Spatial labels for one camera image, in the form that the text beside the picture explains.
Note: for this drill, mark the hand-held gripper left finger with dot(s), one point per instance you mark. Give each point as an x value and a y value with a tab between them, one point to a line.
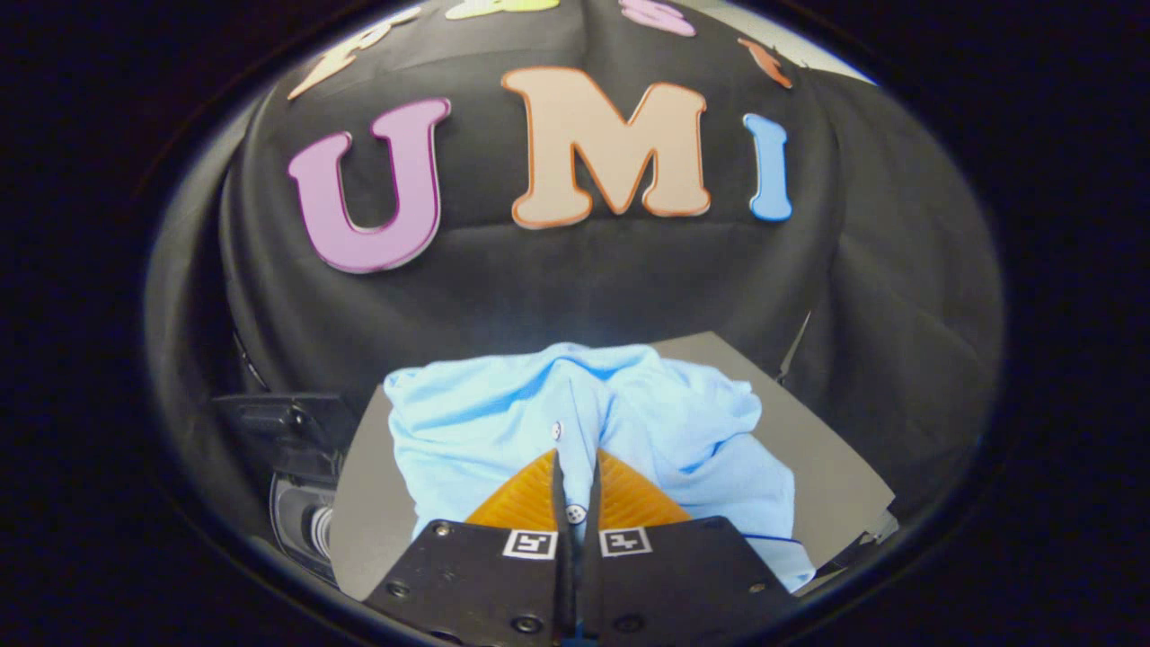
476	575

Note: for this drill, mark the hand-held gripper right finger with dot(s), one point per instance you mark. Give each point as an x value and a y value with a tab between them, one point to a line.
674	575

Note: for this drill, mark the light blue shirt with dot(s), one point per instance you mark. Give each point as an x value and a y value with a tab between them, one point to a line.
485	422

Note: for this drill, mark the grey washing machine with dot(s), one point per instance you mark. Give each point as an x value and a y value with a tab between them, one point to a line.
301	521

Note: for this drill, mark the dark washing machine lid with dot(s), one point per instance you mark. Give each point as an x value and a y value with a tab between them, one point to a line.
287	427

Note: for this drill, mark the beige cabinet with grey top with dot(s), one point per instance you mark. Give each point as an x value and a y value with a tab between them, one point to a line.
827	467

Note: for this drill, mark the black backdrop cloth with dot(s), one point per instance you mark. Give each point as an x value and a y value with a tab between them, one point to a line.
539	288

